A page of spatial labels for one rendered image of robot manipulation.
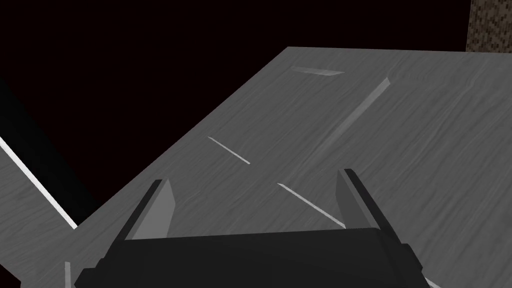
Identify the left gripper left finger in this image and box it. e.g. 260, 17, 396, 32
115, 178, 177, 242

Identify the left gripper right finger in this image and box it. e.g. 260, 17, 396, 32
335, 167, 402, 245

